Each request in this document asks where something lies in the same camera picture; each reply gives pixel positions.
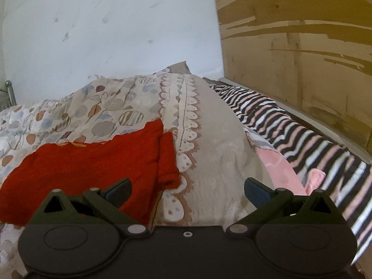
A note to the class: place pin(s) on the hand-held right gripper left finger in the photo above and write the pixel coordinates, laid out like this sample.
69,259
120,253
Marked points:
117,193

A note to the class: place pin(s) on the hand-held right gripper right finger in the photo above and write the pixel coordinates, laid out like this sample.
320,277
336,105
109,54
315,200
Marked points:
255,193

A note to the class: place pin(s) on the red long-sleeved dress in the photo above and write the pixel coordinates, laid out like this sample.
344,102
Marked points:
87,168

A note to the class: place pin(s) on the pink cloth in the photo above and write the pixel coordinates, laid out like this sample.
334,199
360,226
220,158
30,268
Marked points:
287,171

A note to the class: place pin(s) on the patterned beige quilt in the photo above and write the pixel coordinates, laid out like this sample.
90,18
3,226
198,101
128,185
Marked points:
203,151

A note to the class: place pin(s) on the striped bed sheet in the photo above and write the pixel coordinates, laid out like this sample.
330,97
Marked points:
314,148

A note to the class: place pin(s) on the metal bed headboard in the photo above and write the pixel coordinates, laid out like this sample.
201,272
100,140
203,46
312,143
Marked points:
7,94

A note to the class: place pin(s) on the worn wooden board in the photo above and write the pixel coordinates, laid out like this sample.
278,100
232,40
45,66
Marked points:
299,49

